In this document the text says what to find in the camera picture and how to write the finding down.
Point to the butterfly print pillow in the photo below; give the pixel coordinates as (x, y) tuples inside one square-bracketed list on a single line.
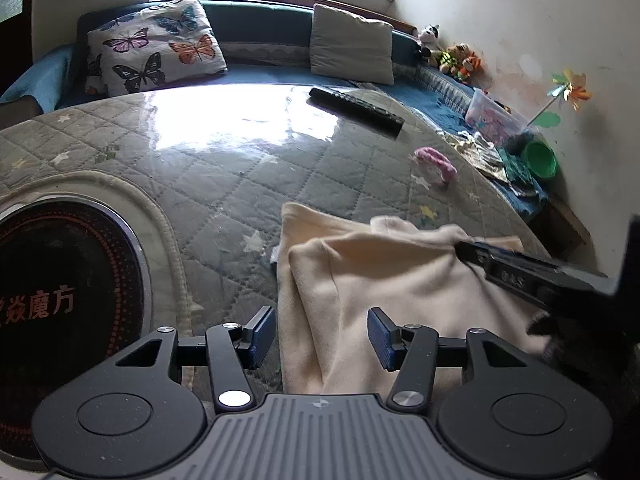
[(151, 48)]

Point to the colourful paper pinwheel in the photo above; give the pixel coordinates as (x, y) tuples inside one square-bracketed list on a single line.
[(568, 87)]

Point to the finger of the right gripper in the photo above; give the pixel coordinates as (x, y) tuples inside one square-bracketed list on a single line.
[(534, 262), (548, 290)]

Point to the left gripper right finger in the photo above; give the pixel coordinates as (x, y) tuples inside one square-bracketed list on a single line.
[(411, 352)]

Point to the dark wooden door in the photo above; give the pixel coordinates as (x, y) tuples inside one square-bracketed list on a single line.
[(16, 38)]

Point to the green plastic bucket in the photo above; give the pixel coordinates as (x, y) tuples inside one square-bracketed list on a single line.
[(540, 160)]

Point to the black white plush toy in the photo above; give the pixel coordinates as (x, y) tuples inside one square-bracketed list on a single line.
[(430, 49)]

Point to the clear plastic storage box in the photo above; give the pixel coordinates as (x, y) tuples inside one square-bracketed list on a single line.
[(493, 121)]

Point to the cream garment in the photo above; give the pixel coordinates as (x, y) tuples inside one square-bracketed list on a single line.
[(331, 271)]

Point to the black remote control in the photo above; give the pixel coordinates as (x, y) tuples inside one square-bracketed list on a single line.
[(345, 104)]

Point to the grey quilted star tablecloth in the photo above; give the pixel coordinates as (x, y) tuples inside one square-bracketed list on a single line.
[(221, 161)]

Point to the brown green plush toy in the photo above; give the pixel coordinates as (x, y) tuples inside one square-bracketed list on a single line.
[(453, 57)]

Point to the pink knitted item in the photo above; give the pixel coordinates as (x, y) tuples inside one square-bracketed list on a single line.
[(448, 172)]

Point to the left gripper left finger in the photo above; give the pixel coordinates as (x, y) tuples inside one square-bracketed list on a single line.
[(231, 350)]

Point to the round black induction cooktop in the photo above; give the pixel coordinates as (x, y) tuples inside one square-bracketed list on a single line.
[(73, 292)]

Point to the grey plain pillow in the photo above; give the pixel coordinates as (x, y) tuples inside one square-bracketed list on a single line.
[(348, 46)]

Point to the orange tiger plush toy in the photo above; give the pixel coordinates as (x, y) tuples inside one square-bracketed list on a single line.
[(469, 66)]

